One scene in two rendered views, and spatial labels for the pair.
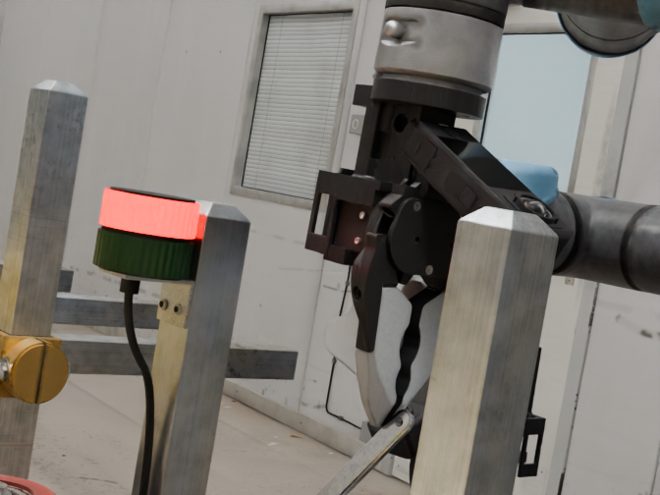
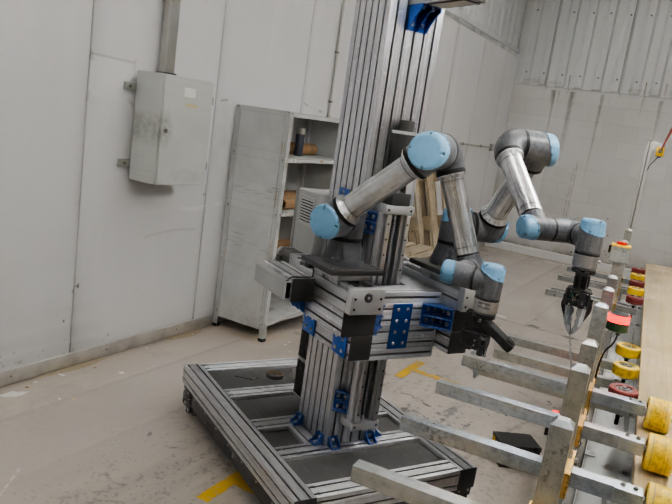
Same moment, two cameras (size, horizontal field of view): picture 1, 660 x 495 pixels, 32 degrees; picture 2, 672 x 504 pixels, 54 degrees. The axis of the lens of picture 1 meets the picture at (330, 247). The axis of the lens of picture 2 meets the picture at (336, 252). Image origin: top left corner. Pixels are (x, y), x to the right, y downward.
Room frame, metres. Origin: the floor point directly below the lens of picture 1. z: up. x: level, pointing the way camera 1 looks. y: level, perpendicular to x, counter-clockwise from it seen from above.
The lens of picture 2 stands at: (2.30, 1.42, 1.53)
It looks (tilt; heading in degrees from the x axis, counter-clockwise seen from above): 11 degrees down; 244
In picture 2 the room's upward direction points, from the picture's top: 8 degrees clockwise
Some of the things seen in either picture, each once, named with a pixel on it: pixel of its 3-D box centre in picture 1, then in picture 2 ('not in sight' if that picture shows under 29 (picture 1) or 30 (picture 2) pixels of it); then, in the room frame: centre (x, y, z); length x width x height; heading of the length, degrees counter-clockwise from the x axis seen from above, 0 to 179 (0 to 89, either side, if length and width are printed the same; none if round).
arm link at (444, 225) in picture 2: not in sight; (457, 223); (0.73, -0.72, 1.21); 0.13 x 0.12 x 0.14; 170
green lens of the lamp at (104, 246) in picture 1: (143, 252); (617, 326); (0.71, 0.11, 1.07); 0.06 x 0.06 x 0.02
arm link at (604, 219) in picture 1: (598, 240); (460, 273); (1.03, -0.24, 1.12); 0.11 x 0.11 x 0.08; 38
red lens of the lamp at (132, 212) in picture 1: (149, 213); (619, 318); (0.71, 0.11, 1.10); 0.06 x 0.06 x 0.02
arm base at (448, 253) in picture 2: not in sight; (450, 252); (0.73, -0.72, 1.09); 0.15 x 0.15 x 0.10
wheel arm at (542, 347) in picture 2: not in sight; (566, 354); (0.45, -0.29, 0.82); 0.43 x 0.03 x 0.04; 130
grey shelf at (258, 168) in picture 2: not in sight; (286, 220); (0.51, -3.06, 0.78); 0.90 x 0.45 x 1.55; 35
